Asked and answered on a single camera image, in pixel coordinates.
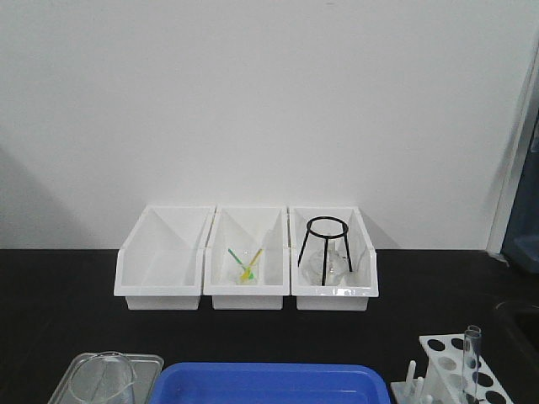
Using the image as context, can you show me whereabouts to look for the grey pegboard drying rack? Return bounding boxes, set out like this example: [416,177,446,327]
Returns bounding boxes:
[502,89,538,274]

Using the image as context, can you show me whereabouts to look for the middle white storage bin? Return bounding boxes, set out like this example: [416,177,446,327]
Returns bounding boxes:
[203,206,291,310]

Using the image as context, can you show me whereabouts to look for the grey metal tray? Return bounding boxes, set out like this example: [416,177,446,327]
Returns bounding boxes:
[49,353,164,403]

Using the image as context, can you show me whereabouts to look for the clear glass test tube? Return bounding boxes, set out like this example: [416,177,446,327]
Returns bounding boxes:
[460,331,482,403]

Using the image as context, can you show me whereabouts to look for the black wire tripod stand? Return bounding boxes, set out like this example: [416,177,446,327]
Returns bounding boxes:
[297,215,353,286]

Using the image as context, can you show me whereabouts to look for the left white storage bin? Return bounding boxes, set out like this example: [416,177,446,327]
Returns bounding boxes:
[114,205,216,311]

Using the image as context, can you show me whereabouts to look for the white storage bin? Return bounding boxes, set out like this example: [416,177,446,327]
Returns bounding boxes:
[114,205,216,311]
[288,206,379,311]
[203,206,291,310]

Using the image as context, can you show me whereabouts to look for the clear glass flask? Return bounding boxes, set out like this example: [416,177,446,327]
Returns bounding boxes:
[307,240,349,286]

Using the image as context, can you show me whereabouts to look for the white test tube rack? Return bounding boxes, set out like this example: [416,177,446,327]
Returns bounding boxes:
[390,333,512,403]

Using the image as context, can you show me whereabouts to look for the yellow plastic stirrer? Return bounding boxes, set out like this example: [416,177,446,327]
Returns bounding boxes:
[239,248,264,285]

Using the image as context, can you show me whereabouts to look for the blue plastic tray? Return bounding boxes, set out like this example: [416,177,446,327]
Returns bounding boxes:
[150,363,391,403]

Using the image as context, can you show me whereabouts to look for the clear glass beaker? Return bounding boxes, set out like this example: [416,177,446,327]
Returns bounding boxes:
[68,351,136,403]

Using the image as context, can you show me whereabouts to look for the green plastic stirrer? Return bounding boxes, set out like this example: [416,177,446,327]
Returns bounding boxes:
[227,248,254,281]

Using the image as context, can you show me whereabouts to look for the right white storage bin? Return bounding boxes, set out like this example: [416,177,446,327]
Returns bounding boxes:
[288,206,379,311]

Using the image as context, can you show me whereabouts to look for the small clear cup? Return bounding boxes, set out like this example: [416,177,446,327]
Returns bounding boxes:
[229,249,263,284]

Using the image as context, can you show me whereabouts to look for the test tube in rack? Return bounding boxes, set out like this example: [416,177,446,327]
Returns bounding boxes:
[466,325,482,334]

